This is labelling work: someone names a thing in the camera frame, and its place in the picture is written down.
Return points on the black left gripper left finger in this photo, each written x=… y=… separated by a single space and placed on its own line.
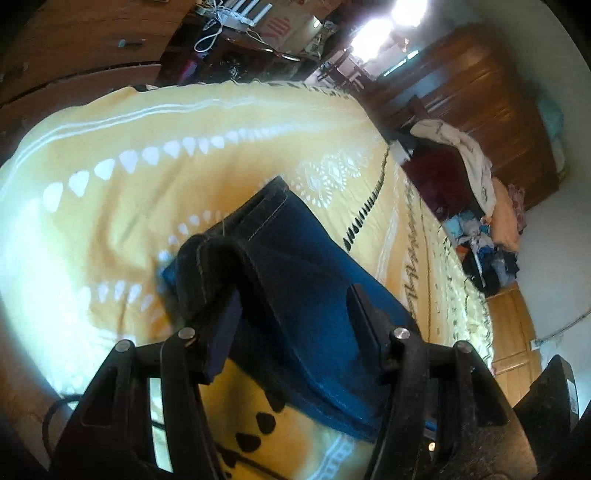
x=109 y=434

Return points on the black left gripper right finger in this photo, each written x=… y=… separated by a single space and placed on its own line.
x=446 y=416

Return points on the dark blue denim pants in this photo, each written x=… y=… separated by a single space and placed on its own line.
x=294 y=337

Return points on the wooden headboard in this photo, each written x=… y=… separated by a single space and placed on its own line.
x=515 y=364

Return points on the pile of assorted clothes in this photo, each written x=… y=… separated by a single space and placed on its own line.
x=488 y=247

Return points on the yellow patterned bedspread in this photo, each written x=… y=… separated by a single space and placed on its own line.
x=98 y=199

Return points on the maroon blanket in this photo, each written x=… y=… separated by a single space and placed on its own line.
x=440 y=176

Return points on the white garment on pile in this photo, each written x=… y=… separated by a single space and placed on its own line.
x=477 y=164

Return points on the dark wooden wardrobe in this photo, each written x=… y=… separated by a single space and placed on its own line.
x=468 y=80

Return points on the brown wooden cabinet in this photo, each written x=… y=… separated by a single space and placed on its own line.
x=55 y=54

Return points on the cluttered dark side table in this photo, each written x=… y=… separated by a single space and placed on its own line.
x=217 y=41

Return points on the cardboard box red print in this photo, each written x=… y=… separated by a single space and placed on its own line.
x=288 y=33

